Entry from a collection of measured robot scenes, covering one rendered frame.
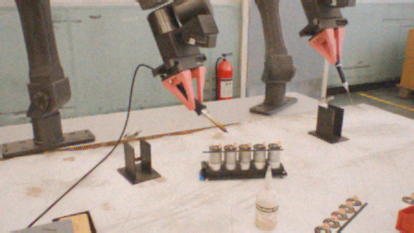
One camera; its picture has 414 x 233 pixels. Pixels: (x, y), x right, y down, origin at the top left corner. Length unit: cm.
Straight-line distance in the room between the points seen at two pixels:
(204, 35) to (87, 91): 267
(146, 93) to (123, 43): 48
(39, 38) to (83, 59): 240
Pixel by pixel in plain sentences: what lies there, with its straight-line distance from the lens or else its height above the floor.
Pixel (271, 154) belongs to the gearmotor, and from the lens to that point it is 72.
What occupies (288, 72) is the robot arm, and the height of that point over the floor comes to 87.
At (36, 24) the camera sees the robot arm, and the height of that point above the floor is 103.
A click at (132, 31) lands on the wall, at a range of 330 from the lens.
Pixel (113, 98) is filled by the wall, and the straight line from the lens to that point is 335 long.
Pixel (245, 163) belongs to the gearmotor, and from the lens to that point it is 71.
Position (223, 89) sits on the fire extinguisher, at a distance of 348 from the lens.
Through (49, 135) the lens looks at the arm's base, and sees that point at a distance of 91.
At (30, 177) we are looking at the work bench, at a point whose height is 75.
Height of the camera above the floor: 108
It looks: 18 degrees down
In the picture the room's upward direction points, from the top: straight up
